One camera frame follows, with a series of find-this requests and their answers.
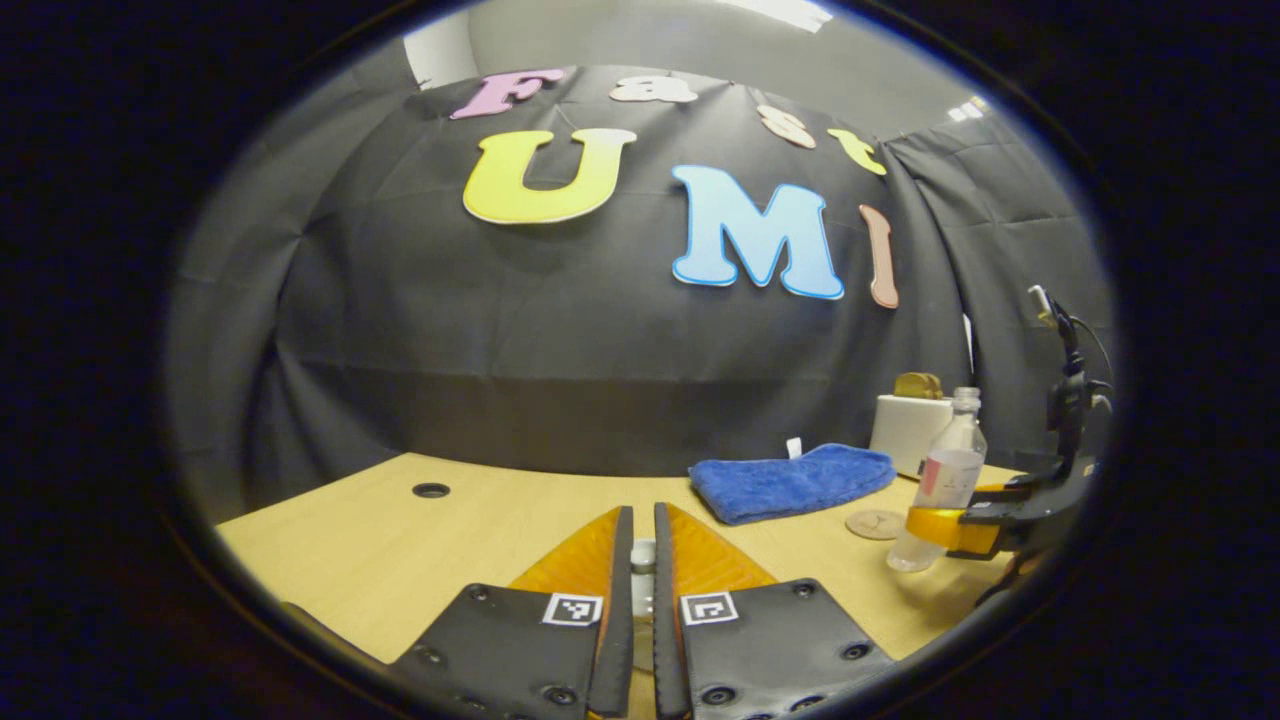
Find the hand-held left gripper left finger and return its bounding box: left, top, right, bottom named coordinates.
left=388, top=505, right=637, bottom=720

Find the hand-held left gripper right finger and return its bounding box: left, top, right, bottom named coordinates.
left=652, top=502, right=898, bottom=720

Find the clear plastic water bottle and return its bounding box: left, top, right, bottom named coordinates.
left=887, top=387, right=989, bottom=573

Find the round wooden coaster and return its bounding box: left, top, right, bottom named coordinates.
left=846, top=509, right=906, bottom=541

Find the white toaster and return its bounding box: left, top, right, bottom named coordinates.
left=869, top=393, right=956, bottom=479

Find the blue folded towel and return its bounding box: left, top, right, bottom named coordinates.
left=688, top=437, right=898, bottom=527

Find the black backdrop cloth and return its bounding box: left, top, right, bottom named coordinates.
left=165, top=40, right=1116, bottom=526

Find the ceiling light strip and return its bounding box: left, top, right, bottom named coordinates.
left=718, top=0, right=834, bottom=34

